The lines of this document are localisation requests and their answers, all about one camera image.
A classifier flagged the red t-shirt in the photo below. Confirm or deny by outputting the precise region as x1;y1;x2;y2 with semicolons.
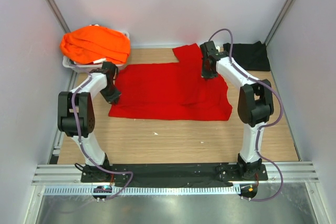
108;44;233;121

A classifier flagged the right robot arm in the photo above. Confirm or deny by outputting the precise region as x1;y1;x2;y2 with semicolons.
200;41;274;180

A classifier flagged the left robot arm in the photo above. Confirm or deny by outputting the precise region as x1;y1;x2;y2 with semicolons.
57;61;121;182

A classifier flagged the white plastic basket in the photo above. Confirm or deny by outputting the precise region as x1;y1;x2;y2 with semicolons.
61;31;131;73

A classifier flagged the white red garment in basket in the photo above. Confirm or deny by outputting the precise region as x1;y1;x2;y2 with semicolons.
92;58;106;65

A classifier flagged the folded black t-shirt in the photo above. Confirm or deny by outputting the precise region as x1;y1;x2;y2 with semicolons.
232;41;270;72

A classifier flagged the orange t-shirt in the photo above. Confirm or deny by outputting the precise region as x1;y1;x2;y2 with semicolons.
59;25;131;65

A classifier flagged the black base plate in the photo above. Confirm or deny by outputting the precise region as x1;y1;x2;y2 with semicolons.
75;163;268;188

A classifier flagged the right corner post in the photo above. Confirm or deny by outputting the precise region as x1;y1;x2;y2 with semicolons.
264;0;296;46

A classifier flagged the slotted cable duct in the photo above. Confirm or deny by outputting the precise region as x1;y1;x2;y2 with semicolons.
44;185;240;196

